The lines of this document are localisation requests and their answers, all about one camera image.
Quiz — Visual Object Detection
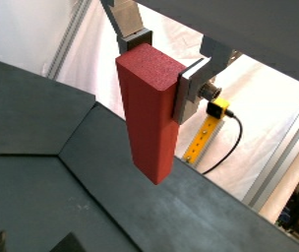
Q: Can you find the black sensor cable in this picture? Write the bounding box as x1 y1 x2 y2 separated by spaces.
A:
200 109 244 176

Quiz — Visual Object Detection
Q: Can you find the aluminium frame post right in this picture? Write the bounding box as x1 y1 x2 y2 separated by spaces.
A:
243 113 299 211

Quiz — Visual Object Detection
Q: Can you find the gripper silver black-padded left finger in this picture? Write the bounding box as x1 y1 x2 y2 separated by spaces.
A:
100 0 152 54

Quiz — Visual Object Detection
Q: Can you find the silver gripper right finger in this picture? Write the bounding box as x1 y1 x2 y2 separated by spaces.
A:
173 36 233 124

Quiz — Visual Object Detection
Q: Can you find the aluminium frame post left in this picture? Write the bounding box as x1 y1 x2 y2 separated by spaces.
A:
43 0 92 80

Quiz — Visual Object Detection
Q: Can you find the aluminium frame post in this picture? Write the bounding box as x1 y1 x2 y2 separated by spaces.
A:
243 113 299 211
43 0 92 80

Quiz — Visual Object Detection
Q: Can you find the yellow sensor bracket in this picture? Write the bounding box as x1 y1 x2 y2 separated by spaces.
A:
182 97 229 166

